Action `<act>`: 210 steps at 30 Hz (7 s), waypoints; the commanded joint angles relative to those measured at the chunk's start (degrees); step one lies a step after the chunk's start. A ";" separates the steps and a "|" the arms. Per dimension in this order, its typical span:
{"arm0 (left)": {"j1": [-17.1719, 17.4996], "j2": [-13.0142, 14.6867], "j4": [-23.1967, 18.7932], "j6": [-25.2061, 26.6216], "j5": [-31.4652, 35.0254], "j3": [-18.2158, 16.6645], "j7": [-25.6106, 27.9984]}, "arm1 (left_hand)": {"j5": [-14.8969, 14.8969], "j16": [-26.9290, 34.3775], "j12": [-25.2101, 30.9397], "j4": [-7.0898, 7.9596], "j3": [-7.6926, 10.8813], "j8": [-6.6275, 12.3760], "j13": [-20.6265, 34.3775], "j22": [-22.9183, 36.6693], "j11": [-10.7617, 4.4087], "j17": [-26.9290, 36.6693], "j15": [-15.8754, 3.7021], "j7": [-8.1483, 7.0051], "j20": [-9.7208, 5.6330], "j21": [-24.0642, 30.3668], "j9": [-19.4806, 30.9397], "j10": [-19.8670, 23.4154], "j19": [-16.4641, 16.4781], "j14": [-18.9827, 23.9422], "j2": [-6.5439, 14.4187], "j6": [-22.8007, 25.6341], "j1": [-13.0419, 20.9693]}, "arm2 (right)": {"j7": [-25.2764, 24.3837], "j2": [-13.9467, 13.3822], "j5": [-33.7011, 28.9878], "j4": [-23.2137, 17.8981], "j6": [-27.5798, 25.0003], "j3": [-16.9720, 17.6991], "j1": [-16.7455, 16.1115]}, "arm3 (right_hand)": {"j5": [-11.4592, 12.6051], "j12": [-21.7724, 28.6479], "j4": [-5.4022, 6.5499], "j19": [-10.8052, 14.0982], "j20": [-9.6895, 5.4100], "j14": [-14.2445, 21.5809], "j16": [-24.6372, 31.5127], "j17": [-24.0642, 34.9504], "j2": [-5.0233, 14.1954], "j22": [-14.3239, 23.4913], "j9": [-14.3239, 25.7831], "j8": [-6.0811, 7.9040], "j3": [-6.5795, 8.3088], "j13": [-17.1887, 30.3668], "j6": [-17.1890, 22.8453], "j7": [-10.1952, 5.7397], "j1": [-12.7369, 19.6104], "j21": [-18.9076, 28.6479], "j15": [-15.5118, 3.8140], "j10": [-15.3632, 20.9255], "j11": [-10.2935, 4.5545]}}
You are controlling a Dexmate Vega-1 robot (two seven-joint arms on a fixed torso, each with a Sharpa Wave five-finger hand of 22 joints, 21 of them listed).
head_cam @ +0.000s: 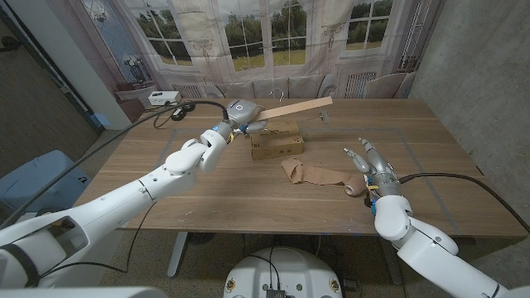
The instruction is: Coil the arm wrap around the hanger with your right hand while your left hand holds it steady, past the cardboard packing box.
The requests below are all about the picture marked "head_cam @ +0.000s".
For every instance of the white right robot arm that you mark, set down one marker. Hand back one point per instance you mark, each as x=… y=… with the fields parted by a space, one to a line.
x=430 y=248

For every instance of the cardboard packing box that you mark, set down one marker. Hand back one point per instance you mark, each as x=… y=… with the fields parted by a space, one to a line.
x=275 y=142

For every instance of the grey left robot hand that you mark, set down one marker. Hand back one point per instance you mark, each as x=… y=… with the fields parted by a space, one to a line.
x=242 y=111

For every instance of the wooden hanger with metal clips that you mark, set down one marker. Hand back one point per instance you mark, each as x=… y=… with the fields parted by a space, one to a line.
x=298 y=107

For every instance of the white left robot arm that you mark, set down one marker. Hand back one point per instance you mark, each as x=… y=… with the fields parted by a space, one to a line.
x=124 y=203

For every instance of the black power adapter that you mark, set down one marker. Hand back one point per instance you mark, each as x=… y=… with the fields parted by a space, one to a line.
x=178 y=114
x=189 y=106

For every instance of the blue plastic bin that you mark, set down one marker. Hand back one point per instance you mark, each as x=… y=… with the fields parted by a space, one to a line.
x=37 y=182

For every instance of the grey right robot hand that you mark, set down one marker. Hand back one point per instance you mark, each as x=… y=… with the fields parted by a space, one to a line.
x=379 y=169

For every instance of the white robot torso edge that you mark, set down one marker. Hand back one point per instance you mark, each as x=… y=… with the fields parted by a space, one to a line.
x=83 y=293

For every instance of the white power strip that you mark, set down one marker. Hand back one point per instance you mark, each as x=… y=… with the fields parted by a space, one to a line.
x=163 y=97

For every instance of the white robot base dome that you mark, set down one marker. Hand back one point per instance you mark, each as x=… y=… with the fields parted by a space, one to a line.
x=285 y=269

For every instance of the grey table leg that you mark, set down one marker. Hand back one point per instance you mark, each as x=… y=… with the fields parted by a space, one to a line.
x=177 y=256

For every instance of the printed window backdrop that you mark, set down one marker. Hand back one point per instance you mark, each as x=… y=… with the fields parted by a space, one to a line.
x=265 y=41

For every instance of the beige elastic arm wrap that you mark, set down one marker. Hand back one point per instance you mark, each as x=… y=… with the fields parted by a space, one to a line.
x=319 y=176

